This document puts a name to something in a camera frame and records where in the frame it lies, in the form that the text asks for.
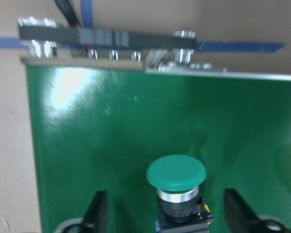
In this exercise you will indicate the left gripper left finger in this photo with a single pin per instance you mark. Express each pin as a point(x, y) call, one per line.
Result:
point(96, 219)

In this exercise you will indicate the green conveyor belt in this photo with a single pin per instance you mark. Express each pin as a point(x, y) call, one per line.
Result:
point(105, 104)

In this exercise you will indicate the green push button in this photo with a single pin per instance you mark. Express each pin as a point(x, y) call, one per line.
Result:
point(181, 209)

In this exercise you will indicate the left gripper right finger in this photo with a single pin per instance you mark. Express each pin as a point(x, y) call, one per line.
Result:
point(239, 216)

